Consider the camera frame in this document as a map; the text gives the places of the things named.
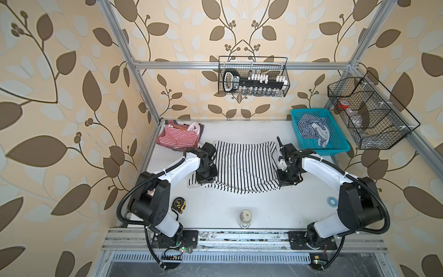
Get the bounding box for wall wire basket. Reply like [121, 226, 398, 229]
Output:
[328, 71, 421, 150]
[218, 55, 290, 97]

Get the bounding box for aluminium front rail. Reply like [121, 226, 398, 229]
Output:
[101, 227, 388, 264]

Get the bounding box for right wall wire basket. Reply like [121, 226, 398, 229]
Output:
[328, 71, 421, 150]

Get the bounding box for black white striped tank top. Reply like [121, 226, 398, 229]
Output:
[187, 141, 280, 194]

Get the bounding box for back wall wire basket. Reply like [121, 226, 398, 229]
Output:
[218, 55, 290, 97]

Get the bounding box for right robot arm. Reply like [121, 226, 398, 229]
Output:
[277, 143, 391, 250]

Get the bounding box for black tool set in basket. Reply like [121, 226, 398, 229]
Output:
[221, 69, 290, 95]

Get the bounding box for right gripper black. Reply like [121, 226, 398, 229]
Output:
[275, 164, 301, 185]

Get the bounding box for small white jar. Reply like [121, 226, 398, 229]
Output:
[239, 210, 252, 229]

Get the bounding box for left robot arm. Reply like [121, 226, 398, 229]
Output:
[117, 143, 218, 248]

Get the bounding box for navy striped tank top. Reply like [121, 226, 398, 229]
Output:
[297, 114, 331, 148]

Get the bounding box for yellow black tape measure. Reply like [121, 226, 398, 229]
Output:
[171, 197, 186, 214]

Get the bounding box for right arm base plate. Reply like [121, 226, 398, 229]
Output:
[287, 231, 338, 251]

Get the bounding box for teal plastic basket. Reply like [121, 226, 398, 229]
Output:
[290, 108, 351, 156]

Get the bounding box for red striped folded tank top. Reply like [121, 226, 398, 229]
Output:
[156, 121, 204, 151]

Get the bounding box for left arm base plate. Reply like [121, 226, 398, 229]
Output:
[153, 229, 198, 249]

